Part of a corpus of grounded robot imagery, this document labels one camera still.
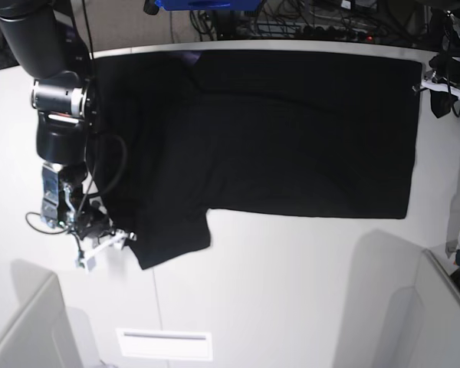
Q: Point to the white left partition panel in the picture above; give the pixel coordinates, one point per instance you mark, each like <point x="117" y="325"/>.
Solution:
<point x="39" y="333"/>

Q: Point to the white partition panel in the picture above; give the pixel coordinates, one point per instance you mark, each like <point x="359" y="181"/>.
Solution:
<point x="39" y="333"/>
<point x="425" y="319"/>

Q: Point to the black power strip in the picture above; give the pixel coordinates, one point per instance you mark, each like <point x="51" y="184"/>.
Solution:
<point x="336" y="34"/>

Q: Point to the white right partition panel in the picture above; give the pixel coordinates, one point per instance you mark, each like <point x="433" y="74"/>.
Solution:
<point x="425" y="319"/>

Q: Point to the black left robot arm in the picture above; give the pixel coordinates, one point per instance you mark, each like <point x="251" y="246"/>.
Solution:
<point x="444" y="31"/>

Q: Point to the black T-shirt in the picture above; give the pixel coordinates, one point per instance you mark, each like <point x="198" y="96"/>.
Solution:
<point x="273" y="132"/>

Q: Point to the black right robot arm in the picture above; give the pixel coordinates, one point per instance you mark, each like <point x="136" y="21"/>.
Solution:
<point x="43" y="37"/>

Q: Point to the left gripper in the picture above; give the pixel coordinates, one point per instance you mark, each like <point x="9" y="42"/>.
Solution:
<point x="444" y="95"/>

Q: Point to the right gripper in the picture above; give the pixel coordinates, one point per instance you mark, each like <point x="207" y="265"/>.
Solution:
<point x="94" y="232"/>

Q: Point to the blue box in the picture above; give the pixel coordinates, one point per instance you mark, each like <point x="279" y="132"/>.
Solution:
<point x="225" y="5"/>

